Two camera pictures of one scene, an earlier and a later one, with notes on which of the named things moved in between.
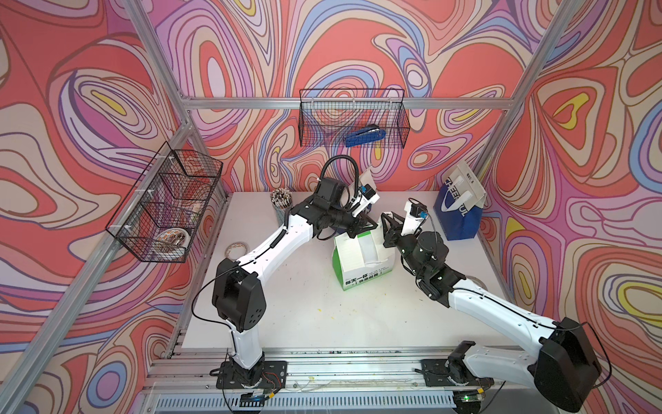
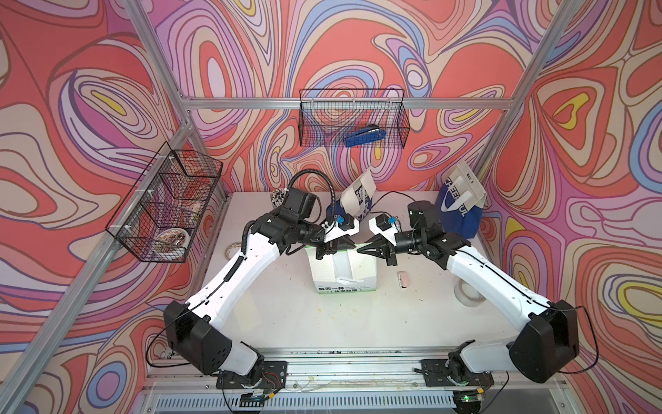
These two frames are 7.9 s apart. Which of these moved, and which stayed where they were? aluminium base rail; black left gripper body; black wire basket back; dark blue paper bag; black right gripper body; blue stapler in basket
Moved: black right gripper body; black left gripper body
Stayed: blue stapler in basket; dark blue paper bag; black wire basket back; aluminium base rail
